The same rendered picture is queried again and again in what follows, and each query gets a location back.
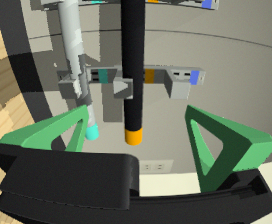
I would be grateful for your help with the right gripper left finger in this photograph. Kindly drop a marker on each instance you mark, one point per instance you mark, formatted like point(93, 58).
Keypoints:
point(40, 135)

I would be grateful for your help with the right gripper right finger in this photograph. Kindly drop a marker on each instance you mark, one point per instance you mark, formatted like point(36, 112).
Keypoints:
point(244, 147)

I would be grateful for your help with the grey metal bar with teal ends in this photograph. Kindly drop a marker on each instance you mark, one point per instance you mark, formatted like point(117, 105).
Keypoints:
point(73, 46)

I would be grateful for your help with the black bar with yellow end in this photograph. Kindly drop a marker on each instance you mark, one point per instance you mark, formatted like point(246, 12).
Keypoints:
point(132, 41)

